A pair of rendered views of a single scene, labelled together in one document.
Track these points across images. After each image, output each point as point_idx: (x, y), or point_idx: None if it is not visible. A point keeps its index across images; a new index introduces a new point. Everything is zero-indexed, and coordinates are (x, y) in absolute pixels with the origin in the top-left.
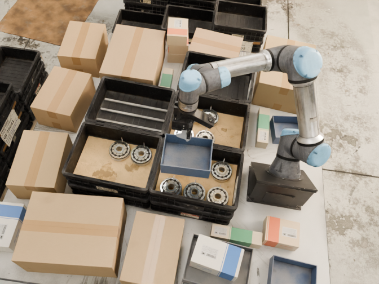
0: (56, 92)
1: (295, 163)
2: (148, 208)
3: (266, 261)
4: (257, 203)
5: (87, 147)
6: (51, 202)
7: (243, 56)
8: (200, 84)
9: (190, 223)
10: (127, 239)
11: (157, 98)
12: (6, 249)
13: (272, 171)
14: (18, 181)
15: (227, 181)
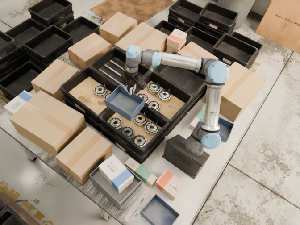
0: (86, 46)
1: (199, 143)
2: (100, 132)
3: (151, 197)
4: (168, 161)
5: (84, 82)
6: (46, 99)
7: (184, 56)
8: (137, 56)
9: (119, 152)
10: None
11: (140, 72)
12: None
13: (183, 142)
14: (38, 83)
15: (152, 136)
